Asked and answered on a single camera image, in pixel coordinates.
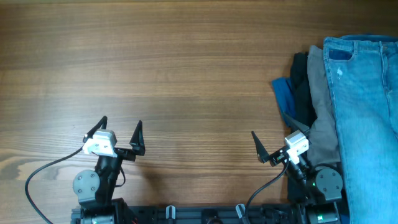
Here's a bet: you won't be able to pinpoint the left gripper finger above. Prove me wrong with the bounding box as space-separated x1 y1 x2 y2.
129 120 146 156
83 116 108 139

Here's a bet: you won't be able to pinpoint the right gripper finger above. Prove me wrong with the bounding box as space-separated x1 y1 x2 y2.
251 131 270 164
284 113 310 134

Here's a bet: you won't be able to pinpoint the light blue denim jeans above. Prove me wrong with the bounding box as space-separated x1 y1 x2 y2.
323 35 397 223

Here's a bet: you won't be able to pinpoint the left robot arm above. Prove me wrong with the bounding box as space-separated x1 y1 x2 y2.
71 116 146 223

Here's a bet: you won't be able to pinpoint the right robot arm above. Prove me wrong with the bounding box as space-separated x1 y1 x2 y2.
236 114 343 223

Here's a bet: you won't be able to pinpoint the black garment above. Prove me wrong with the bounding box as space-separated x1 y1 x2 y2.
288 52 317 203

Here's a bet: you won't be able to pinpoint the dark blue garment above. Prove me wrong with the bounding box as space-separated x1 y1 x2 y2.
271 78 296 127

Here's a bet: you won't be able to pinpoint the grey shorts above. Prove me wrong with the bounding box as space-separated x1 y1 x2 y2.
307 45 341 165

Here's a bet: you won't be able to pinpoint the right black cable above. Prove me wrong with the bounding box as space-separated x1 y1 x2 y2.
244 158 290 218

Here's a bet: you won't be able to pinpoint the black cable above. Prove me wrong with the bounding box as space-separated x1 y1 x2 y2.
24 146 85 224
244 158 290 218

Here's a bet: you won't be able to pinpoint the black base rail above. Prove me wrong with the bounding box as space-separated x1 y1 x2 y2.
71 204 341 224

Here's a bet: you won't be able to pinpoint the left black cable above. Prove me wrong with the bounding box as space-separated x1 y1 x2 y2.
24 146 85 224

